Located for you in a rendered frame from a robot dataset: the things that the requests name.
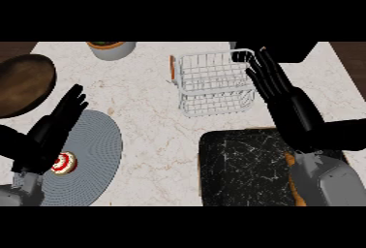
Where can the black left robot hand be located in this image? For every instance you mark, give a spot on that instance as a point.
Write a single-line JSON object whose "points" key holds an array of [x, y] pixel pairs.
{"points": [[52, 129]]}

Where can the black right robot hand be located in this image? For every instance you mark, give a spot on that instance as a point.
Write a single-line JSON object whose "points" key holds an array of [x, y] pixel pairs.
{"points": [[297, 116]]}

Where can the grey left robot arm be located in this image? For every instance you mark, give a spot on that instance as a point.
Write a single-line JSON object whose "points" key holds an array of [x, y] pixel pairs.
{"points": [[21, 190]]}

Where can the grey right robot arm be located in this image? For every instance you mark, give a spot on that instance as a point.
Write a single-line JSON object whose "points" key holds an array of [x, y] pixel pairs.
{"points": [[329, 180]]}

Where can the golden brown croissant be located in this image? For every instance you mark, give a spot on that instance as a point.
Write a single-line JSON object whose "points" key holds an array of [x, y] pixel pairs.
{"points": [[291, 180]]}

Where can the black marbled tray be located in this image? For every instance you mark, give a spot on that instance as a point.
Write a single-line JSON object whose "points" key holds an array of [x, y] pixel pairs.
{"points": [[245, 171]]}

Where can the red and white donut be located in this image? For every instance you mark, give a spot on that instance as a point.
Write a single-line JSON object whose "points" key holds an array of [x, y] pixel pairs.
{"points": [[65, 163]]}

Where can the grey round placemat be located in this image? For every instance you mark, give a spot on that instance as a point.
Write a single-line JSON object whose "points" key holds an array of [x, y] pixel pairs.
{"points": [[86, 161]]}

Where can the brown wooden oval bowl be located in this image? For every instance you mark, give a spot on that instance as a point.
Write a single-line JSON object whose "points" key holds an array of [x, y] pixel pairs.
{"points": [[21, 84]]}

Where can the black appliance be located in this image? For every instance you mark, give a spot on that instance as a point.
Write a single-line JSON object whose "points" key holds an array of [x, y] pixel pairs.
{"points": [[285, 51]]}

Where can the grey plant pot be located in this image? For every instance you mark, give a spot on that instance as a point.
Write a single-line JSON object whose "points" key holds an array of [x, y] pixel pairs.
{"points": [[112, 50]]}

